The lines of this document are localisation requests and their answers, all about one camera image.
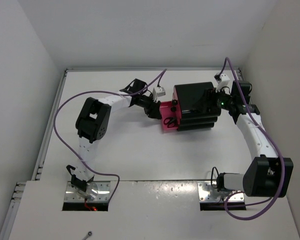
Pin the pink top drawer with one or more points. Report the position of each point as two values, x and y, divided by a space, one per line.
174 100

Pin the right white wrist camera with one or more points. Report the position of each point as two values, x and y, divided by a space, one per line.
222 80

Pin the white front platform board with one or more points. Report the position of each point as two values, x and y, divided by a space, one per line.
143 211

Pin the pink drawer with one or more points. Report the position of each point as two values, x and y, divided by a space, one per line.
175 111
165 110
174 100

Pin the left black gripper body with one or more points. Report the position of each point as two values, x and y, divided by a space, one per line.
148 108

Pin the black drawer cabinet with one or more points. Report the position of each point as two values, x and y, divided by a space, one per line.
191 111

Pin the metal base plate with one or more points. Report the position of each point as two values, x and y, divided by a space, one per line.
96 192
207 194

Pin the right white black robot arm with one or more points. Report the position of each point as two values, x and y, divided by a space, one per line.
269 173

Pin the black handled scissors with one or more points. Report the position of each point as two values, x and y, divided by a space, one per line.
170 122

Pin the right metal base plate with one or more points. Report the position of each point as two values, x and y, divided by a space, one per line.
207 194

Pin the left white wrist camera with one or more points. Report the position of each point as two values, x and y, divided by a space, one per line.
158 92

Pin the small metal wrench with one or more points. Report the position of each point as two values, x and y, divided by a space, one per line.
88 235

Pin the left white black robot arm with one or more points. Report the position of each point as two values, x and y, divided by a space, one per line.
92 124

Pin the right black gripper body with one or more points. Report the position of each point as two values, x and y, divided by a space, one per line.
223 101

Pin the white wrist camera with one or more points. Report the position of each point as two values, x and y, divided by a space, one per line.
222 80
158 92

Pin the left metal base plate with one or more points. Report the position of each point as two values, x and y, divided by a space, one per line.
96 192

